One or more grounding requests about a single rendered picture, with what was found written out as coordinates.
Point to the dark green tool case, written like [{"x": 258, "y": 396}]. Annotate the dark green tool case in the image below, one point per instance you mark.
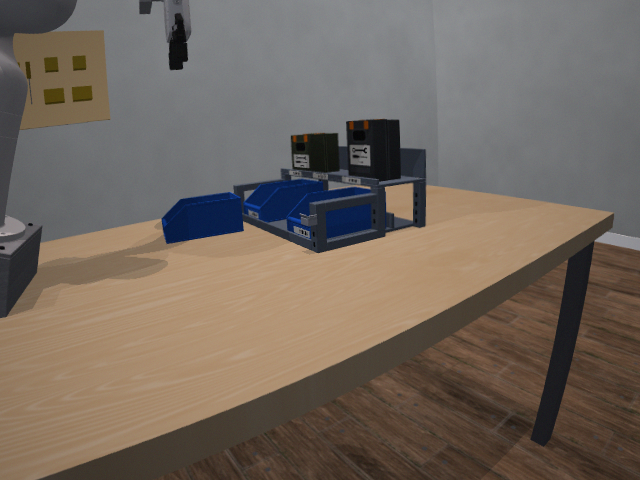
[{"x": 318, "y": 152}]

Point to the black tool case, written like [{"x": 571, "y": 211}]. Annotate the black tool case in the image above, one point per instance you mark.
[{"x": 374, "y": 149}]

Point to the blue bin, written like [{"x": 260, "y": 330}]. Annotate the blue bin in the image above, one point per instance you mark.
[
  {"x": 277, "y": 206},
  {"x": 201, "y": 220},
  {"x": 338, "y": 222}
]

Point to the grey shelf rack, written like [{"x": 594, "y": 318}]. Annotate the grey shelf rack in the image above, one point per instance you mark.
[{"x": 413, "y": 169}]

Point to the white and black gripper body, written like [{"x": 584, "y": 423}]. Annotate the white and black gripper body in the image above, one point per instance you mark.
[{"x": 172, "y": 7}]

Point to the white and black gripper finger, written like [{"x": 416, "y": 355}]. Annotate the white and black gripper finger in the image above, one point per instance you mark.
[
  {"x": 173, "y": 65},
  {"x": 179, "y": 50}
]

